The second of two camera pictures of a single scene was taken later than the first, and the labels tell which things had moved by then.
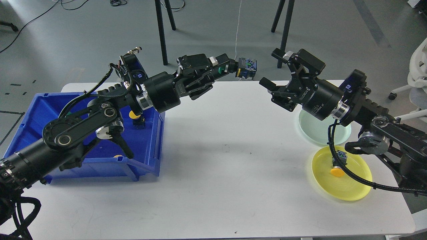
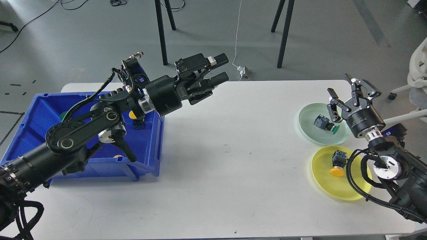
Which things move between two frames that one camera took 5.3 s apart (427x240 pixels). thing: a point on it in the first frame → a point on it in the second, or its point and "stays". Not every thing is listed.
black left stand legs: (158, 6) stays
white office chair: (417, 79) stays
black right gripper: (318, 97) → (359, 118)
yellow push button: (337, 170) stays
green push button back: (247, 68) → (322, 122)
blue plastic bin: (104, 159) stays
